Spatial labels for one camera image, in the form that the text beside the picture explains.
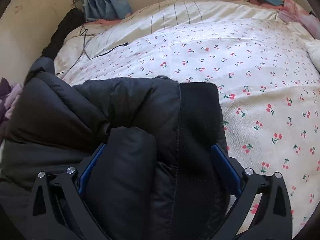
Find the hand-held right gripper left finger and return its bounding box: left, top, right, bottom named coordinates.
left=26, top=142, right=112, bottom=240

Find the white cloth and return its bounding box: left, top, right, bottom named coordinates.
left=305, top=40, right=320, bottom=68

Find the black charging cable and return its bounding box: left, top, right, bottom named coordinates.
left=80, top=24, right=130, bottom=60
left=56, top=24, right=88, bottom=75

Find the purple jacket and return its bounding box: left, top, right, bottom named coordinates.
left=0, top=77, right=24, bottom=125

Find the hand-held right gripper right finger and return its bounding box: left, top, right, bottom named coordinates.
left=211, top=144, right=293, bottom=240

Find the white striped quilt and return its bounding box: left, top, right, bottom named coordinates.
left=54, top=0, right=288, bottom=63

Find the black coat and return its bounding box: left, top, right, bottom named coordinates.
left=41, top=9, right=87, bottom=59

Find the black puffer jacket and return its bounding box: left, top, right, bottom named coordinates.
left=0, top=56, right=230, bottom=240

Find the cherry print bed sheet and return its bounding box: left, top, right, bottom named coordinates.
left=54, top=17, right=320, bottom=235

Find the pink striped pillow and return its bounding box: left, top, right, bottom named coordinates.
left=279, top=0, right=320, bottom=39

